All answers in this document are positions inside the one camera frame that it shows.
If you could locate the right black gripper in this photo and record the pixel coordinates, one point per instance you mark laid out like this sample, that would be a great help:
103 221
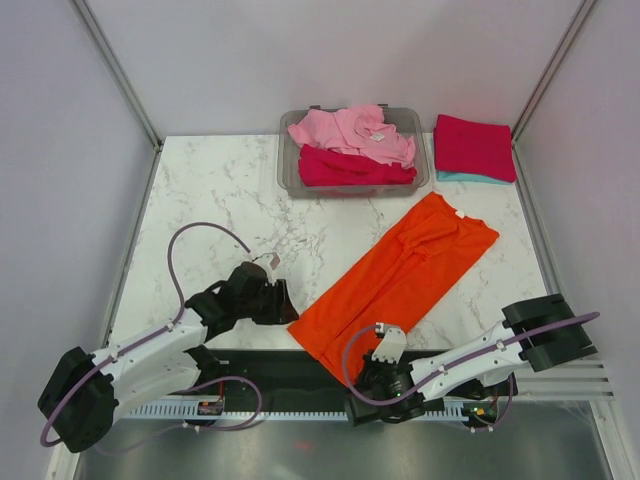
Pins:
369 364

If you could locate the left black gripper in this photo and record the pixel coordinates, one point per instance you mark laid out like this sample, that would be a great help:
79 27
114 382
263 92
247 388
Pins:
286 313

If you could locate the orange t shirt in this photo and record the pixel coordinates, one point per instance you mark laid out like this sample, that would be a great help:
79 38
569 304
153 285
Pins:
398 281

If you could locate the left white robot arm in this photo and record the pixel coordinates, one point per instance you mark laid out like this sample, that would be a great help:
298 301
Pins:
87 393

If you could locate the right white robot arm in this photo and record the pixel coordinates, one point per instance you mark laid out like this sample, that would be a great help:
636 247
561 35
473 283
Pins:
539 333

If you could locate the magenta t shirt in bin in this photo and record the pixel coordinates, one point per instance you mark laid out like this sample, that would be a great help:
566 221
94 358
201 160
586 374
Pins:
325 168

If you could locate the light pink t shirt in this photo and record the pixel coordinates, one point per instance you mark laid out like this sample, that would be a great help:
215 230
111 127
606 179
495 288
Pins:
359 130

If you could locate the folded teal t shirt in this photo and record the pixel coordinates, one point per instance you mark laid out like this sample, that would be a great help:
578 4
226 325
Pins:
444 176

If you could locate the clear plastic bin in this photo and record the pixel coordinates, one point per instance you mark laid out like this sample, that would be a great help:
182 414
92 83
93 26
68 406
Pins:
407 123

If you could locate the folded magenta t shirt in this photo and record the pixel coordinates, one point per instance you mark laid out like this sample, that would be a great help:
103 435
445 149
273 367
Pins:
471 147

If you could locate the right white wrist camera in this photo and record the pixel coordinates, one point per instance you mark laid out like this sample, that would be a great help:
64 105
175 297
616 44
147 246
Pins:
392 343

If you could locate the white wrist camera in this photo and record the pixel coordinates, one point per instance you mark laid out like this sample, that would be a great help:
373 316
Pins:
392 343
269 262

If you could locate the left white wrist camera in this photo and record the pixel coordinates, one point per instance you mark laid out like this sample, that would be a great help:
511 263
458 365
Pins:
269 262

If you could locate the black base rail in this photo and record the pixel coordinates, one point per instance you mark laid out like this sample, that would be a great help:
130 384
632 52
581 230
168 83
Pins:
293 376

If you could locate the white slotted cable duct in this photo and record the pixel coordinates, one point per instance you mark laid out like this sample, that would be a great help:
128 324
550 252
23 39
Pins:
200 408

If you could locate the left aluminium frame post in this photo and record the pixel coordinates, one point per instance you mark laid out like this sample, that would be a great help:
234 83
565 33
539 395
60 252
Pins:
90 22

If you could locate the aluminium frame post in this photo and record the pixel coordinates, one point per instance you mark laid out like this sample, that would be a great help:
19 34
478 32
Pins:
577 24
90 22

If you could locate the right aluminium frame post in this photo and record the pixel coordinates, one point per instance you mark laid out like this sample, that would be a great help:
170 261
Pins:
577 24

